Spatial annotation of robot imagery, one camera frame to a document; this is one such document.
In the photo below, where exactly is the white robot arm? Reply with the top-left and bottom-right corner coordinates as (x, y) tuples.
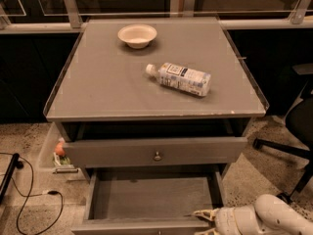
(192, 194), (313, 235)

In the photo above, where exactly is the black bar on floor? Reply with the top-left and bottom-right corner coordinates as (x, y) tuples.
(0, 153), (20, 204)

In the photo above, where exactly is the grey top drawer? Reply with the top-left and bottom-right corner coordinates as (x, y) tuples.
(64, 137), (247, 167)

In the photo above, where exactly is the orange round object in bin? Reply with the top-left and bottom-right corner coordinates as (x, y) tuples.
(55, 142), (66, 157)

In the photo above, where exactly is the black office chair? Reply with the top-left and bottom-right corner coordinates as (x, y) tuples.
(252, 63), (313, 204)

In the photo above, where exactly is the white paper bowl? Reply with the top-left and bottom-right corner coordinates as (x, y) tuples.
(117, 24), (157, 49)

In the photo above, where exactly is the left metal bracket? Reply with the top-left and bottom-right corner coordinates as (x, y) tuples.
(64, 0), (82, 28)

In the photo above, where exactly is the metal bracket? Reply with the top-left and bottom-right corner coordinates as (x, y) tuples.
(289, 0), (311, 24)
(64, 0), (82, 28)

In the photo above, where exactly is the grey drawer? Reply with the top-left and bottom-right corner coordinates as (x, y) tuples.
(64, 137), (247, 167)
(71, 170), (224, 235)

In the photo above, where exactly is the green white packet in bin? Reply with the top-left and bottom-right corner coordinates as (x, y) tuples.
(53, 153), (70, 166)

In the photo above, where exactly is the grey drawer cabinet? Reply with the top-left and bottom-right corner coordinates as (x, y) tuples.
(43, 16), (270, 181)

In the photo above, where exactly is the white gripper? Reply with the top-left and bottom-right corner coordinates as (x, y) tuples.
(192, 205), (261, 235)

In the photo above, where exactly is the right metal bracket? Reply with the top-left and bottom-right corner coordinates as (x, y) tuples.
(289, 0), (311, 24)

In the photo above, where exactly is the clear plastic water bottle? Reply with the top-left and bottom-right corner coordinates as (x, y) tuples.
(146, 63), (211, 97)

